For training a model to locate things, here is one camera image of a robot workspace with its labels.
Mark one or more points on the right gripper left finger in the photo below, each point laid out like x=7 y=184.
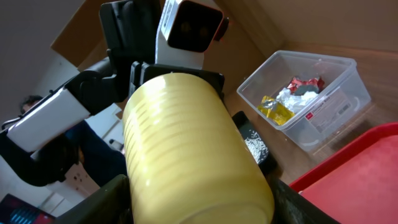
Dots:
x=109 y=204

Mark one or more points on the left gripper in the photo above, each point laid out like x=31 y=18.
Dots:
x=143 y=72

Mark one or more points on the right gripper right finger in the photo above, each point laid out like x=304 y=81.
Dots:
x=292 y=208

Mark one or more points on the pile of white rice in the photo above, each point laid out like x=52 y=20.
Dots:
x=256 y=146

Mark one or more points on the yellow plastic cup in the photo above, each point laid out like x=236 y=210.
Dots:
x=186 y=160

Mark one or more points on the yellow snack wrapper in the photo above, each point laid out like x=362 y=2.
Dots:
x=275 y=111

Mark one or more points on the white paper napkin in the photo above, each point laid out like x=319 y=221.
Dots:
x=295 y=103

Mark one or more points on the red snack wrapper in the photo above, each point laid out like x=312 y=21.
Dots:
x=299 y=87

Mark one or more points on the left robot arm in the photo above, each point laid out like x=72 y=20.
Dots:
x=146 y=40

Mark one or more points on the black waste tray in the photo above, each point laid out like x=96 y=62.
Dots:
x=244 y=125

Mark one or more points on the clear plastic waste bin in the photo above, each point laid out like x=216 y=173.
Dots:
x=344 y=94

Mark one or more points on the person in background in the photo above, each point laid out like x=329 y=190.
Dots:
x=79 y=144

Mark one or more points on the red serving tray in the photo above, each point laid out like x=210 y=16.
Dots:
x=357 y=184

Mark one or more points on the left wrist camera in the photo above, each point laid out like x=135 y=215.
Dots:
x=186 y=30

